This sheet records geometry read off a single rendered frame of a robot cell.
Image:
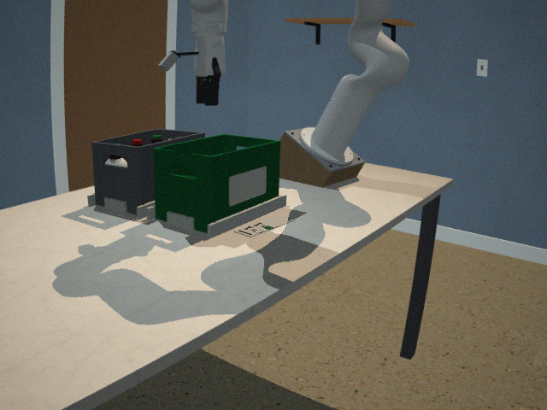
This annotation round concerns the green crate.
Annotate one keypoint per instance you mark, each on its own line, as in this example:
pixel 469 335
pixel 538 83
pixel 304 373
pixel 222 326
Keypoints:
pixel 228 180

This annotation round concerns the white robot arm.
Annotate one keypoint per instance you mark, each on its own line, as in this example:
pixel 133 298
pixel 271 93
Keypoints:
pixel 386 64

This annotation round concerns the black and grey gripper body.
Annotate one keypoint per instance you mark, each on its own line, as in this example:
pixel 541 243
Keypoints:
pixel 203 61

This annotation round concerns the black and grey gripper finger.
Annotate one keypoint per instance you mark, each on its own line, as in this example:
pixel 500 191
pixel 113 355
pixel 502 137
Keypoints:
pixel 201 86
pixel 212 91

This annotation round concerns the grey bottle crate with dividers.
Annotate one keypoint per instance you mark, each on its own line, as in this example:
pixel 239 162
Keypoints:
pixel 133 184

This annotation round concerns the beige paper pick list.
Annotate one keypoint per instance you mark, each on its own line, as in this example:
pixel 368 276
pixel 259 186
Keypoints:
pixel 262 226

